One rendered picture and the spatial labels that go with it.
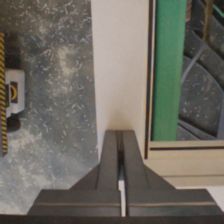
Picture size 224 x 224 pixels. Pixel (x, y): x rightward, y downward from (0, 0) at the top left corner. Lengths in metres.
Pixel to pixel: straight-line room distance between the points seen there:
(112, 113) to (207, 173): 0.14
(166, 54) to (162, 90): 0.04
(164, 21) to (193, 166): 0.18
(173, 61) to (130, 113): 0.10
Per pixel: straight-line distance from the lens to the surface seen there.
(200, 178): 0.22
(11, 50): 1.11
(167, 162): 0.24
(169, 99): 0.23
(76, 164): 1.33
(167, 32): 0.23
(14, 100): 1.15
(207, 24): 0.95
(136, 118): 0.15
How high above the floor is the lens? 1.08
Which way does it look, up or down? 74 degrees down
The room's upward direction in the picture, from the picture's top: 175 degrees counter-clockwise
